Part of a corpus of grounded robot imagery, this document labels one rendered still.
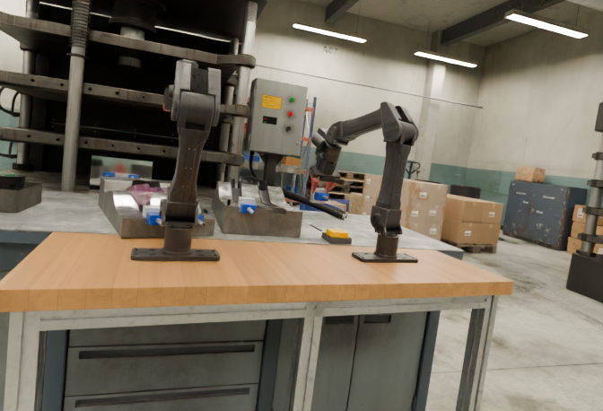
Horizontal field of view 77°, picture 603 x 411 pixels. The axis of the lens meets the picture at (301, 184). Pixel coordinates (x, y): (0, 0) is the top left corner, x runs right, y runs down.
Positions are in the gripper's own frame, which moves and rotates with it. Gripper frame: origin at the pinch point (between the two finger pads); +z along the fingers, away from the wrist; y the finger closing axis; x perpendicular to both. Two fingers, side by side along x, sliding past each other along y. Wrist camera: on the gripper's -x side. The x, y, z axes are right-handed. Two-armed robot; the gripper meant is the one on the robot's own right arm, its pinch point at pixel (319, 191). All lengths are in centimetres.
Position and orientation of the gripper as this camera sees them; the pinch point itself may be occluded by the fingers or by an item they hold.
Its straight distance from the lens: 142.8
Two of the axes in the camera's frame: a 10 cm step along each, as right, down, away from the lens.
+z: -2.4, 8.3, 5.1
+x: 2.1, 5.6, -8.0
